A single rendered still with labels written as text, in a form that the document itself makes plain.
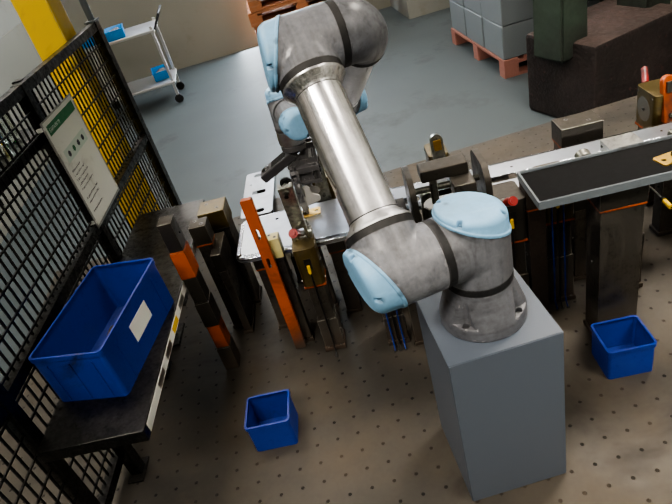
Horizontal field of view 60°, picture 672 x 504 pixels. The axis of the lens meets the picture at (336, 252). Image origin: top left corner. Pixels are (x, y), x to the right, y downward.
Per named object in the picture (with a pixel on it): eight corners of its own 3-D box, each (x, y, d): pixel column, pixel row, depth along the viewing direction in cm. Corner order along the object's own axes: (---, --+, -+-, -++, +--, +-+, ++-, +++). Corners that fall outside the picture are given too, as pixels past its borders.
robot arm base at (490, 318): (543, 326, 98) (540, 281, 92) (457, 353, 98) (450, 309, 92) (505, 275, 110) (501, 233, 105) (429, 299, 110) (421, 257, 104)
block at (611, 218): (622, 314, 148) (631, 158, 123) (637, 335, 142) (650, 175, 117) (583, 322, 149) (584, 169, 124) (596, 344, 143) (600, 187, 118)
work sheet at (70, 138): (120, 189, 176) (70, 92, 159) (99, 228, 158) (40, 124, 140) (113, 190, 176) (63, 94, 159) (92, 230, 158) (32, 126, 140)
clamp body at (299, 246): (346, 331, 168) (315, 231, 148) (349, 355, 160) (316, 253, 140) (324, 336, 169) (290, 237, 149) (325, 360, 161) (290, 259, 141)
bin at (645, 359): (634, 341, 141) (636, 313, 136) (655, 371, 132) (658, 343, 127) (588, 350, 142) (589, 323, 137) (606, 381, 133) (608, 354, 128)
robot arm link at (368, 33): (389, -35, 98) (352, 79, 147) (329, -15, 97) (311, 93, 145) (416, 27, 97) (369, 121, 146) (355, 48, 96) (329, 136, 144)
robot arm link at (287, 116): (324, 100, 134) (311, 88, 143) (279, 117, 133) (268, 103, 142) (332, 131, 139) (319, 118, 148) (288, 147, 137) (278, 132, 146)
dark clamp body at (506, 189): (523, 298, 162) (514, 179, 140) (537, 327, 152) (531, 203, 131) (497, 304, 163) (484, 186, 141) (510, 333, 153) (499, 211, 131)
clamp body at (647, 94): (651, 180, 192) (659, 74, 172) (673, 201, 181) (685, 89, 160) (624, 186, 193) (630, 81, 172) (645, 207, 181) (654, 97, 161)
